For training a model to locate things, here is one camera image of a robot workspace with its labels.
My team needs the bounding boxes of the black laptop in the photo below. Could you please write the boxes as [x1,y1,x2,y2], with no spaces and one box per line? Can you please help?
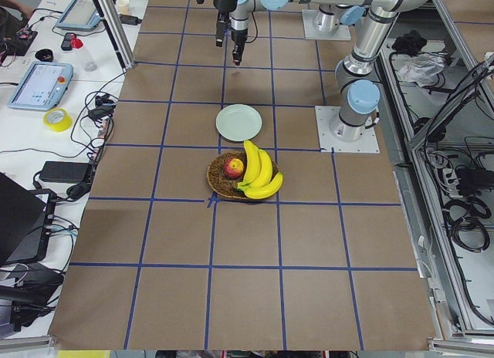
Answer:
[1,174,56,265]

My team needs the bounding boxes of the teach pendant tablet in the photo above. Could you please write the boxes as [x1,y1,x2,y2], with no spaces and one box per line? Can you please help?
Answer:
[55,0,100,32]
[7,62,73,111]

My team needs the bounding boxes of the yellow tape roll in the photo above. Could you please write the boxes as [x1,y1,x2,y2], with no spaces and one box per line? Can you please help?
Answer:
[43,107,73,133]

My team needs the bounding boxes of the white crumpled cloth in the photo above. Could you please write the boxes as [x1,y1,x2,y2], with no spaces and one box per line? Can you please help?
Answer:
[397,54,445,87]

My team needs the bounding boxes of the near teach pendant tablet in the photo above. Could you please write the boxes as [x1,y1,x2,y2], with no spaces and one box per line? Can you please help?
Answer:
[7,62,73,111]

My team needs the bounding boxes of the far teach pendant tablet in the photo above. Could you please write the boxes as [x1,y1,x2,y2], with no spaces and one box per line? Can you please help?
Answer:
[55,0,100,32]

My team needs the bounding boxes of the black power brick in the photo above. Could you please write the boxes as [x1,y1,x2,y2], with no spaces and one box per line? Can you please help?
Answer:
[39,161,91,184]

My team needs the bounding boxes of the clear bottle red cap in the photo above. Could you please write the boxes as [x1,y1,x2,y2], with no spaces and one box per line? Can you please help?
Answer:
[70,34,98,72]

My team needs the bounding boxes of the yellow banana bunch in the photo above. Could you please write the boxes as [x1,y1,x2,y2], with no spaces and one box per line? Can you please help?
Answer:
[236,140,283,200]

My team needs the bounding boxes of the black coiled cables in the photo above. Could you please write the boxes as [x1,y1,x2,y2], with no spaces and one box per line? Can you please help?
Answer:
[439,198,493,255]

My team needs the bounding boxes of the aluminium frame post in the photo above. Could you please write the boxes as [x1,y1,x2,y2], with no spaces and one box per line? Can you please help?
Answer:
[92,0,135,70]

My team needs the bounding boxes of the black small bowl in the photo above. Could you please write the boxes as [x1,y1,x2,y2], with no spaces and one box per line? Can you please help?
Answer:
[35,49,54,62]

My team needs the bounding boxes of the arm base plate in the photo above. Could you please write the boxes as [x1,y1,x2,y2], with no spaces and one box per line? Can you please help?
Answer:
[315,106,380,154]
[302,9,351,41]

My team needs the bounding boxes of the woven wicker basket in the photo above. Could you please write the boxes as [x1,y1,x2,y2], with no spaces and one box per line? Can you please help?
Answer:
[207,150,279,201]

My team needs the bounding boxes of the red apple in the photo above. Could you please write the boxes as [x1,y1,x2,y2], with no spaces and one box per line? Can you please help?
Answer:
[223,157,245,180]

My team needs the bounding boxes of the white paper cup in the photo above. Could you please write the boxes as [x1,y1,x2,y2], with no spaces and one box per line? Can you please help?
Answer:
[115,0,130,15]

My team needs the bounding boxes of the light green plate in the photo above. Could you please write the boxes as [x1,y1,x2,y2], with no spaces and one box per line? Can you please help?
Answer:
[215,104,262,142]

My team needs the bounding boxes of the black cloth bundle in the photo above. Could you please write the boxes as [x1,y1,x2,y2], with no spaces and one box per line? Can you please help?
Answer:
[391,29,428,56]

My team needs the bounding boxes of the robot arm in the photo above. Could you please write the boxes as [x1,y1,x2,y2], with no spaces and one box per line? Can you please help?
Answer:
[230,0,366,66]
[196,0,427,142]

